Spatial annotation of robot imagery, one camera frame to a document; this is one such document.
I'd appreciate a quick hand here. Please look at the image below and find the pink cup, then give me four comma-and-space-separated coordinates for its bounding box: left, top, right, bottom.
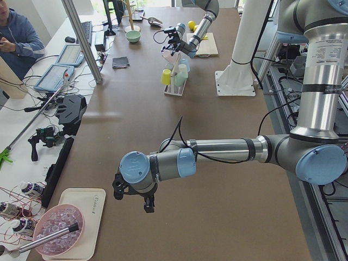
161, 49, 180, 64

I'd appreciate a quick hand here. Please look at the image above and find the green grabber tool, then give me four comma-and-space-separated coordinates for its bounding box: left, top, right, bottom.
1, 70, 70, 166

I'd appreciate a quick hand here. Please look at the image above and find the aluminium frame post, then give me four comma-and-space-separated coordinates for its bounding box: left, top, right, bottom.
61, 0, 102, 84

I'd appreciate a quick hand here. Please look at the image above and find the teach pendant upper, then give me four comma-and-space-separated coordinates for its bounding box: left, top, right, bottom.
55, 44, 84, 67

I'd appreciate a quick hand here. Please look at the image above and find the white cup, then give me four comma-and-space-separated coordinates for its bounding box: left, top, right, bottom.
178, 64, 187, 72

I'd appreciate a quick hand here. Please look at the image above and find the black keyboard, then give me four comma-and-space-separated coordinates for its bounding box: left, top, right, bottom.
80, 21, 92, 45

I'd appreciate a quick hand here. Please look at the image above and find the teach pendant lower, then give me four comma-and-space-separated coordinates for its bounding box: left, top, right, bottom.
33, 64, 74, 92

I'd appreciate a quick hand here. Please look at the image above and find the bottle carrier with bottles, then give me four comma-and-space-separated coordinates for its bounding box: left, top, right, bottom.
1, 185, 45, 246

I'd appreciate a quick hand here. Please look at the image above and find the pink bowl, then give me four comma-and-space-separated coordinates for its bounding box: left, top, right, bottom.
33, 204, 84, 257

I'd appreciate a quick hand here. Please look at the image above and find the metal scoop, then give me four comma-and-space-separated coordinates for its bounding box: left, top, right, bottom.
141, 16, 163, 27

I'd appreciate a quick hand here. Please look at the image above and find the green bowl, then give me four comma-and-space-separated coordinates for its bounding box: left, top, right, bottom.
126, 30, 141, 44

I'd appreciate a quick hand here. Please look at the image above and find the mint green cup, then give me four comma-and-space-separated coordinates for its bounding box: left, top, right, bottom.
174, 71, 188, 86

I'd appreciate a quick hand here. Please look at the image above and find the yellow cup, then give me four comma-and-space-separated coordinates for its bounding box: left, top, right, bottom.
161, 69, 171, 85

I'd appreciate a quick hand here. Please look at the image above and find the light blue cup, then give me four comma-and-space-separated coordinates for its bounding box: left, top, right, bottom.
179, 58, 190, 72

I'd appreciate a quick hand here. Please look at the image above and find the cream tray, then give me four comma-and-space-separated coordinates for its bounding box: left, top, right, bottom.
42, 188, 106, 260

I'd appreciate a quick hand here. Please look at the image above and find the grey cup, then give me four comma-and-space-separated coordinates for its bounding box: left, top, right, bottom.
165, 63, 174, 71

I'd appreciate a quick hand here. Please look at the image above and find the yellow lemon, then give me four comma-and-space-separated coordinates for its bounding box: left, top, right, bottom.
188, 20, 196, 30

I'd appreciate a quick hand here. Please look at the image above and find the person in blue hoodie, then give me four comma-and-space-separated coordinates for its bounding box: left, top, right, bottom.
1, 1, 45, 80

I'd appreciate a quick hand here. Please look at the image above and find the black computer mouse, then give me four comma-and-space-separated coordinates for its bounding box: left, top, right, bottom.
65, 36, 76, 44

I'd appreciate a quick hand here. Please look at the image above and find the grey cloth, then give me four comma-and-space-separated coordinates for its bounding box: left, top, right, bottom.
112, 57, 129, 69

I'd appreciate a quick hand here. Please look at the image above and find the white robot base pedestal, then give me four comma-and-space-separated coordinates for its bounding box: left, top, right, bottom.
215, 0, 273, 97

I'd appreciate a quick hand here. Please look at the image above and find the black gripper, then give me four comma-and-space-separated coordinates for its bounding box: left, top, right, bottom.
168, 34, 185, 52
130, 183, 158, 213

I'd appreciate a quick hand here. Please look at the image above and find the black perforated cover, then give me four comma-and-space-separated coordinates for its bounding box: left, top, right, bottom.
55, 94, 87, 136

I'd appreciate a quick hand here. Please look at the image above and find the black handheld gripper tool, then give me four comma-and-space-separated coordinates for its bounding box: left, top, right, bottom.
28, 126, 65, 161

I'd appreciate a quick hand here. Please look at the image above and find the white wire cup rack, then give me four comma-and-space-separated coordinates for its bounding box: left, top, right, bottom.
164, 53, 190, 96

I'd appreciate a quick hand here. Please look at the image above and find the wooden cutting board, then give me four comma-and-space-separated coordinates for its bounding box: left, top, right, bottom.
195, 33, 219, 57

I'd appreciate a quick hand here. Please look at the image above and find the teach pendant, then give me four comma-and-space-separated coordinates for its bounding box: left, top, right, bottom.
55, 44, 84, 67
33, 64, 74, 92

